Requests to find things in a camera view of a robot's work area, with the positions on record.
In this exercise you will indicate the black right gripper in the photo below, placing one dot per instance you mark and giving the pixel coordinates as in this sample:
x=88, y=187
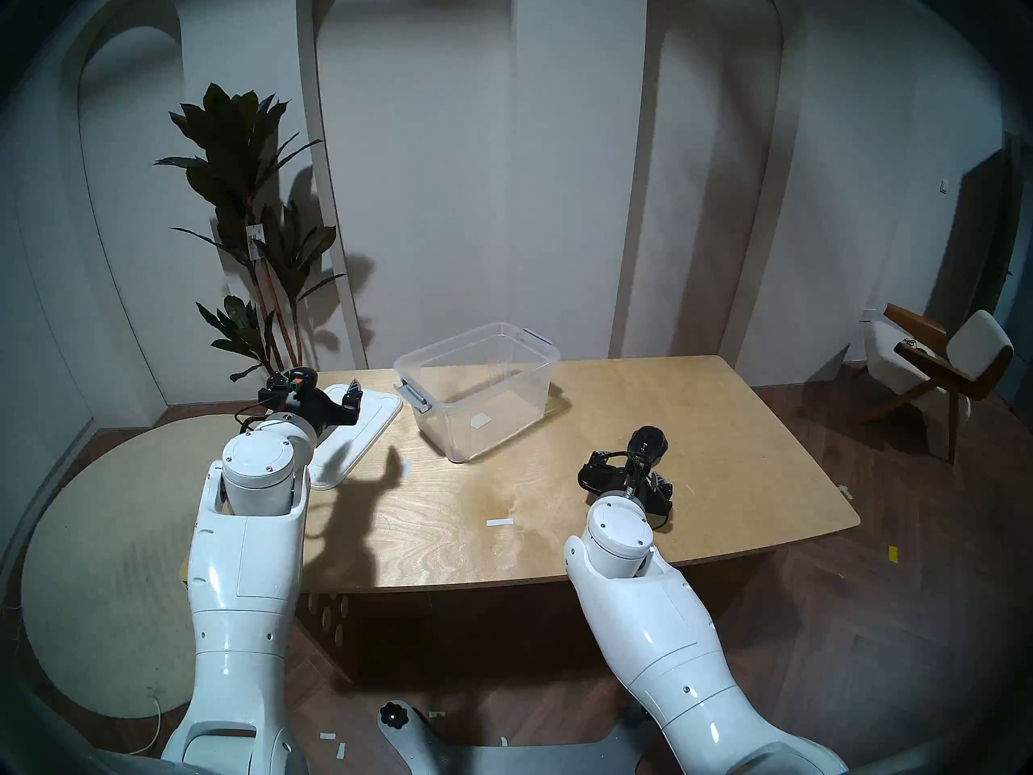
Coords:
x=605, y=476

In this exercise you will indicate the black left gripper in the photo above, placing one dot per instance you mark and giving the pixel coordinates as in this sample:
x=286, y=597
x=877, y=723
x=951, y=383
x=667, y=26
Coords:
x=323, y=410

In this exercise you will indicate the black computer mouse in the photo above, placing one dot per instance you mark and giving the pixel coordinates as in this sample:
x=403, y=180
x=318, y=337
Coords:
x=650, y=440

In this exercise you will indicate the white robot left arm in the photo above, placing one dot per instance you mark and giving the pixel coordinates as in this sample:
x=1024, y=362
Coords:
x=242, y=580

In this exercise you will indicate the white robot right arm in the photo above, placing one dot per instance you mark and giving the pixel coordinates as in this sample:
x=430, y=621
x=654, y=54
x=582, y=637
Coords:
x=646, y=620

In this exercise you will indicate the clear plastic storage container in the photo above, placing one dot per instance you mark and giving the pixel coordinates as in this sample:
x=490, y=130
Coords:
x=484, y=394

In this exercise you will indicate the white plant label tag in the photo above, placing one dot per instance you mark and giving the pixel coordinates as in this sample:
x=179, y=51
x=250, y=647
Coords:
x=256, y=242

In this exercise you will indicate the tall dark green plant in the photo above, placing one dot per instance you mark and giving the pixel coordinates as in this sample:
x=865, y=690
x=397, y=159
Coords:
x=242, y=176

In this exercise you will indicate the round beige rug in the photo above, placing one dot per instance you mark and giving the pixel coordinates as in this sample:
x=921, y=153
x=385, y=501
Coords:
x=97, y=555

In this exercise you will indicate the black base knob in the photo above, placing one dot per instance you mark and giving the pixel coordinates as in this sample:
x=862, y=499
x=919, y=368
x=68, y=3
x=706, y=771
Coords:
x=394, y=714

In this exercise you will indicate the white wooden armchair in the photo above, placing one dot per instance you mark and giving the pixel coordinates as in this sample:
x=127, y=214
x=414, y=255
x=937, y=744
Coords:
x=960, y=353

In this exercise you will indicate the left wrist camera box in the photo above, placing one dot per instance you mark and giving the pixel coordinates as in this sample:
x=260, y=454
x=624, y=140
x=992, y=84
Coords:
x=295, y=383

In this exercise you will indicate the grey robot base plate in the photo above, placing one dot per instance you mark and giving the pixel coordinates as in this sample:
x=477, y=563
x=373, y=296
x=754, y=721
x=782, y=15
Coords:
x=516, y=761

